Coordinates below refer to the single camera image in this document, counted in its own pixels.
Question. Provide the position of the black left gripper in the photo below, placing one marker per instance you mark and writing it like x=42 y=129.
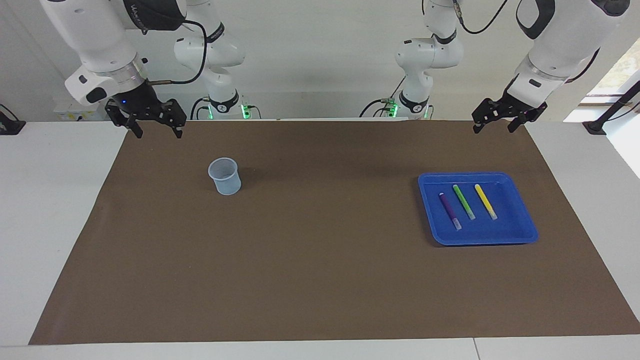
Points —
x=512 y=106

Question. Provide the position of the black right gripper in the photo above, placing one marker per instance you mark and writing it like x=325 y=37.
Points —
x=137 y=102

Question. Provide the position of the yellow pen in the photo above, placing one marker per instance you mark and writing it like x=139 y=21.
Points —
x=485 y=201

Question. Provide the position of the green pen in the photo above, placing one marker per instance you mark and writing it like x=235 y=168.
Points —
x=463 y=201

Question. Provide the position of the purple pen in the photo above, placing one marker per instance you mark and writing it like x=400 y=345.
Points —
x=450 y=211

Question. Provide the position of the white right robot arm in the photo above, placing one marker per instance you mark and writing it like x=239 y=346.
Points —
x=100 y=35

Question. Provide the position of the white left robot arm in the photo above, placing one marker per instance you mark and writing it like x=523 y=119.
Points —
x=565 y=45

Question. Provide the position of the white power socket box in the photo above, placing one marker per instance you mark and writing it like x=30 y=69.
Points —
x=70 y=114

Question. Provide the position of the clear plastic cup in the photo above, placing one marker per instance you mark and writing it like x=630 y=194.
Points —
x=226 y=182

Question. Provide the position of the black clamp stand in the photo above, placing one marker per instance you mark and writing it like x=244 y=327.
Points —
x=595 y=127

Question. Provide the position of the blue plastic tray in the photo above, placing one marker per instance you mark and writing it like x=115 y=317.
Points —
x=505 y=225

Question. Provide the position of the bright window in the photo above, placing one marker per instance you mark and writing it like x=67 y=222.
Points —
x=627 y=70

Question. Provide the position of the black table clamp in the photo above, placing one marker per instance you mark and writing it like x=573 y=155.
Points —
x=10 y=126

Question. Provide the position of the brown table mat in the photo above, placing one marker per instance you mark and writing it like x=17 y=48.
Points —
x=320 y=280

